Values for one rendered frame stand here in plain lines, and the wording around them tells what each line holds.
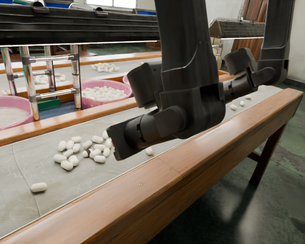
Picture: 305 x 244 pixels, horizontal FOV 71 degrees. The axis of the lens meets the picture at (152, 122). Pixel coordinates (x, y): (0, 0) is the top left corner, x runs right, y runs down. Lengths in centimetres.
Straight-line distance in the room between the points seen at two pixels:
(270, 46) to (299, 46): 462
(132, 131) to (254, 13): 527
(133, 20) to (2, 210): 57
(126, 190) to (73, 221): 13
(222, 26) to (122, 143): 81
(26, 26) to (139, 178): 41
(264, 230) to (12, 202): 140
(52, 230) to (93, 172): 19
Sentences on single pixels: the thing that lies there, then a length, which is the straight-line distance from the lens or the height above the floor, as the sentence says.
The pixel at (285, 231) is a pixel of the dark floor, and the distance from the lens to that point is 171.
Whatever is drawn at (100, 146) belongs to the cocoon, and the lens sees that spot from 65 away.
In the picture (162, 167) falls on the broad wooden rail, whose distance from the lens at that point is 59.
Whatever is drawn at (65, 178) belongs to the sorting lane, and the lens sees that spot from 59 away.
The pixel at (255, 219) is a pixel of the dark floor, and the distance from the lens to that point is 166.
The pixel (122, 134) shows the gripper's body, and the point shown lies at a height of 92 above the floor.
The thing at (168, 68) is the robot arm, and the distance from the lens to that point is 28.
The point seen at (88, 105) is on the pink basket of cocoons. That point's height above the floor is 73.
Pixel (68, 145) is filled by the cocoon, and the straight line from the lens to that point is 67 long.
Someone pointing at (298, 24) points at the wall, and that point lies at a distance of 527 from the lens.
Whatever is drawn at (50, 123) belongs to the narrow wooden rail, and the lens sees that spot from 78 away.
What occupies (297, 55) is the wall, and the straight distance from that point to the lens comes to 525.
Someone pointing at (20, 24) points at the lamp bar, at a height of 108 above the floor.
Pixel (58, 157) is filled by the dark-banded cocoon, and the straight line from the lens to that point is 63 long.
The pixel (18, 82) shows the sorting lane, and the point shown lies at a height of 74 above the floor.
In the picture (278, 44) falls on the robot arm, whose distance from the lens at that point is 63.
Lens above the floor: 114
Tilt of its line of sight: 29 degrees down
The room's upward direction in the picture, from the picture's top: 7 degrees clockwise
